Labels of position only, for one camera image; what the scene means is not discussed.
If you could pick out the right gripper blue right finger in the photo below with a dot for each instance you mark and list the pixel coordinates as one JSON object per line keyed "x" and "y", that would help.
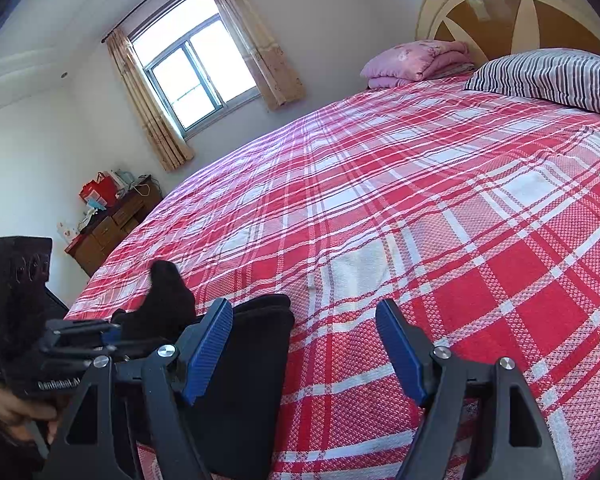
{"x": 511, "y": 438}

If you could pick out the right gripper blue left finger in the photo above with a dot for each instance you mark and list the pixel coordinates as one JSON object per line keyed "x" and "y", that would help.
{"x": 95, "y": 439}

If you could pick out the black pants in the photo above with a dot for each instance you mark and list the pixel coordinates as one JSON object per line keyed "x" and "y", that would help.
{"x": 233, "y": 424}

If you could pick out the left forearm dark sleeve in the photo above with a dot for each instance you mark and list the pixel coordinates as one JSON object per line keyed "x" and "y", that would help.
{"x": 19, "y": 459}

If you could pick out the person's left hand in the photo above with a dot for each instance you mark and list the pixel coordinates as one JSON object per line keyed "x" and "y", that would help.
{"x": 16, "y": 413}

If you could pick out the black folding chair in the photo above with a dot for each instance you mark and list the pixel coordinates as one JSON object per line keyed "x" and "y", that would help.
{"x": 54, "y": 308}

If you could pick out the wooden desk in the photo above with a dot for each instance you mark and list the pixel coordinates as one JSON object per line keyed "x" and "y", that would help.
{"x": 108, "y": 229}

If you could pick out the red gift bag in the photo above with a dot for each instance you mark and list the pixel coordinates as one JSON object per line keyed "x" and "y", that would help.
{"x": 103, "y": 189}

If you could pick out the red plaid bed sheet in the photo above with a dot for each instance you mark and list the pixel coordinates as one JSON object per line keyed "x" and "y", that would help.
{"x": 478, "y": 213}

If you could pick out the left beige curtain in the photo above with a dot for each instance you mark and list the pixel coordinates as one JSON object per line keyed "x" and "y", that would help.
{"x": 160, "y": 130}

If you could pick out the beige curtain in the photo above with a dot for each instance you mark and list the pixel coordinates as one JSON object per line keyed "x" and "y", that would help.
{"x": 277, "y": 81}
{"x": 160, "y": 130}

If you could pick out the far window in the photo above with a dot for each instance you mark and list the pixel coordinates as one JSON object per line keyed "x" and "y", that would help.
{"x": 193, "y": 64}

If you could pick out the right beige curtain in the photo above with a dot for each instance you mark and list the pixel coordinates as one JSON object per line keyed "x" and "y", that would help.
{"x": 277, "y": 81}

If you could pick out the striped grey pillow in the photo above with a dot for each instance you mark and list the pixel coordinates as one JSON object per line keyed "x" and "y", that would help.
{"x": 562, "y": 76}

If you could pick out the folded pink quilt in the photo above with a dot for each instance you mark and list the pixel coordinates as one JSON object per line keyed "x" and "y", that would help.
{"x": 415, "y": 62}

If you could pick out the round wooden headboard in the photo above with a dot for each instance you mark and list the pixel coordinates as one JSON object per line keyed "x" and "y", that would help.
{"x": 494, "y": 28}

